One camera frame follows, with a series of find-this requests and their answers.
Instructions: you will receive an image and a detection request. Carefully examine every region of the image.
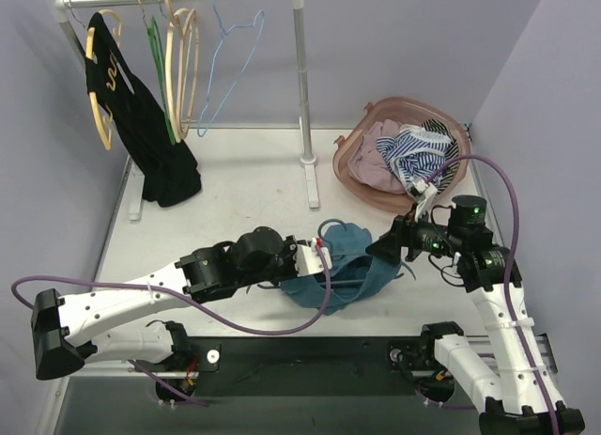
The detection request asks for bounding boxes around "teal tank top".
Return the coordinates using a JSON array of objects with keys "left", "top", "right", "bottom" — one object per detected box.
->
[{"left": 280, "top": 223, "right": 405, "bottom": 317}]

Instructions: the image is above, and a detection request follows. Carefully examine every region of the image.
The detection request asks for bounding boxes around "teal plastic hanger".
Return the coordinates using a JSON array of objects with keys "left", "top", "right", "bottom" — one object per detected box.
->
[{"left": 246, "top": 218, "right": 418, "bottom": 295}]

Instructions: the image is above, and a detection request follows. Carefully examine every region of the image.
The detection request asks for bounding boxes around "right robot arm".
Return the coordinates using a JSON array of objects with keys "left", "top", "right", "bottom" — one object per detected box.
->
[{"left": 365, "top": 195, "right": 585, "bottom": 434}]

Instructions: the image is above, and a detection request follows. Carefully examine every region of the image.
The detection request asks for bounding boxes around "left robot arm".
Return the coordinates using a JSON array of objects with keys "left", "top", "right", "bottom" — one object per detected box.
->
[{"left": 31, "top": 226, "right": 318, "bottom": 381}]

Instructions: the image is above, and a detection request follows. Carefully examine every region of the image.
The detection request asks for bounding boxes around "beige wooden hanger front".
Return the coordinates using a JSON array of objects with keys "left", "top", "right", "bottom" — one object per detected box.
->
[{"left": 164, "top": 8, "right": 190, "bottom": 144}]

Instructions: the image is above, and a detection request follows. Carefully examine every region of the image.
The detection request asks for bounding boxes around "green thin hanger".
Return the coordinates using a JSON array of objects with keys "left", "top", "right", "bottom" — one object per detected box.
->
[{"left": 136, "top": 0, "right": 177, "bottom": 146}]

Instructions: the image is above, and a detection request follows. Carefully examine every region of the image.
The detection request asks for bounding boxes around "cream wooden hanger with garment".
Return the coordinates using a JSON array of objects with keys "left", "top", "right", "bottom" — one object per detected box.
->
[{"left": 85, "top": 8, "right": 122, "bottom": 150}]

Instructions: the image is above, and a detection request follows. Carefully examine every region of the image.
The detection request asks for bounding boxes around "black white striped garment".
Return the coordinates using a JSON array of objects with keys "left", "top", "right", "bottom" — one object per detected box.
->
[{"left": 415, "top": 117, "right": 461, "bottom": 196}]

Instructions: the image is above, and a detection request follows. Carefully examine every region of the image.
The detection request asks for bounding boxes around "blue white striped garment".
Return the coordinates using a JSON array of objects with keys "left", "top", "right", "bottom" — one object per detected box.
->
[{"left": 377, "top": 119, "right": 456, "bottom": 188}]

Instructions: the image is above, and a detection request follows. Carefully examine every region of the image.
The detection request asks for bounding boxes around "pale pink garment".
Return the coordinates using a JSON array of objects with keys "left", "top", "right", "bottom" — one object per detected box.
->
[{"left": 347, "top": 119, "right": 405, "bottom": 194}]

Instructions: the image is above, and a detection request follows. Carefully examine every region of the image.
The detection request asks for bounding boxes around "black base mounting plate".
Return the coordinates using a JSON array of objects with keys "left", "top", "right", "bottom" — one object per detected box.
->
[{"left": 154, "top": 336, "right": 458, "bottom": 403}]

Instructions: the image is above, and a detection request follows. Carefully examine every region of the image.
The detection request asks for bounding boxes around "pink plastic laundry basket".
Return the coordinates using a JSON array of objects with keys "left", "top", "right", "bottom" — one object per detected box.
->
[{"left": 332, "top": 97, "right": 470, "bottom": 214}]

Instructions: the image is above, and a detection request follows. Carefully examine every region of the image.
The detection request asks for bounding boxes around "black hanging garment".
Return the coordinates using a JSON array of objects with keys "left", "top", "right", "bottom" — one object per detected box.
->
[{"left": 85, "top": 12, "right": 202, "bottom": 208}]

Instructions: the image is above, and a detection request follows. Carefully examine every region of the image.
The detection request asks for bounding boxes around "white clothes rack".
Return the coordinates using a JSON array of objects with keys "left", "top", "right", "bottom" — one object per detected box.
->
[{"left": 44, "top": 0, "right": 320, "bottom": 210}]

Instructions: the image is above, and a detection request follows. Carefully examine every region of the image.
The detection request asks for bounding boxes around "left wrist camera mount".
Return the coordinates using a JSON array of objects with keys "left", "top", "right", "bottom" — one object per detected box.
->
[{"left": 294, "top": 238, "right": 332, "bottom": 277}]

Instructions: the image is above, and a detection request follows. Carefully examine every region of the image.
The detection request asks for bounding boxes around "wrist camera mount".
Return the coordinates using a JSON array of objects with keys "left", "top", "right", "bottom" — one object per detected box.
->
[
  {"left": 294, "top": 238, "right": 332, "bottom": 277},
  {"left": 407, "top": 178, "right": 438, "bottom": 223}
]

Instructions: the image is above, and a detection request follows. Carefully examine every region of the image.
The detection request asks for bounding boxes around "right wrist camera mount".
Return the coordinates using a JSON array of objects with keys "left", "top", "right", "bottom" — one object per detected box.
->
[{"left": 407, "top": 178, "right": 438, "bottom": 223}]

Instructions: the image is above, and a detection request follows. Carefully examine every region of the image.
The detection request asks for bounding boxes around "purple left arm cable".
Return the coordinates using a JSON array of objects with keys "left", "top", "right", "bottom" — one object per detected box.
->
[{"left": 9, "top": 241, "right": 332, "bottom": 408}]

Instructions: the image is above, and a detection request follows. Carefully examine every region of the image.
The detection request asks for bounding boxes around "light blue wire hanger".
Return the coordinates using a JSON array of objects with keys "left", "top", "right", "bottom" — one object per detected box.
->
[{"left": 195, "top": 0, "right": 267, "bottom": 138}]

